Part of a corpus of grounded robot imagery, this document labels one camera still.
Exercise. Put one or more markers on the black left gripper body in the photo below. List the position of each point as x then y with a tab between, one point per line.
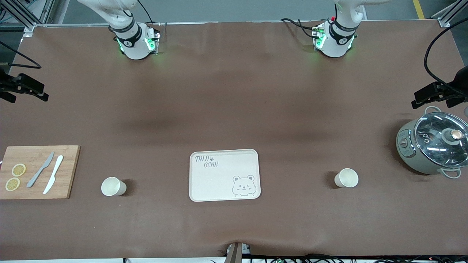
457	87

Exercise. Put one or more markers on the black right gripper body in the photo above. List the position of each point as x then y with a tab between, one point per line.
4	84

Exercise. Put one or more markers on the white IKEA cup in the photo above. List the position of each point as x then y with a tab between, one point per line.
111	186
347	178

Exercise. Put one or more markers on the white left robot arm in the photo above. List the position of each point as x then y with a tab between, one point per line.
334	44

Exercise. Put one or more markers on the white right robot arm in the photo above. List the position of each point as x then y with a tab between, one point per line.
136	45

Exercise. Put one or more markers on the beige bear print tray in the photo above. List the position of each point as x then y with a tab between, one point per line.
223	182

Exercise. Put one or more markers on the grey-green electric cooking pot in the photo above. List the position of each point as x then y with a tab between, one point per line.
407	146

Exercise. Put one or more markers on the grey plastic knife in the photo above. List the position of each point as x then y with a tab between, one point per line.
40	171

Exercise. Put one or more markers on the yellow lemon slice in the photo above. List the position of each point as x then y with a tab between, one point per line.
18	170
12	184

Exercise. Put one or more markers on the white plastic knife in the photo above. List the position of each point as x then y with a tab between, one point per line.
54	175

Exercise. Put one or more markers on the bamboo cutting board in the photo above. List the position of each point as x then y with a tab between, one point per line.
67	171

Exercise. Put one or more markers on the brown table cover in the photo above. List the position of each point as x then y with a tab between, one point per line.
234	109

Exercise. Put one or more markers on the aluminium frame profile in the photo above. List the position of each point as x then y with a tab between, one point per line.
448	14
25	16

